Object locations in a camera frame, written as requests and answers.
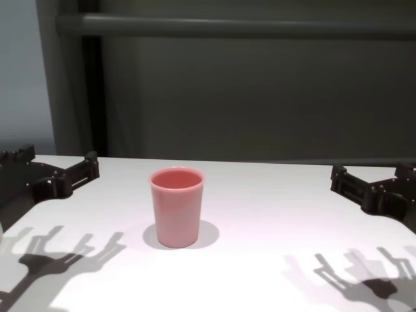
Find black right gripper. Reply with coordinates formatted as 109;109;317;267
330;161;416;233

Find pink plastic cup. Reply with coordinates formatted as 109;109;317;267
149;165;207;250

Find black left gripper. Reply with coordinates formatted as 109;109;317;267
0;144;100;232

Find thin grey railing bar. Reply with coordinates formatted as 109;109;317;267
181;155;416;167

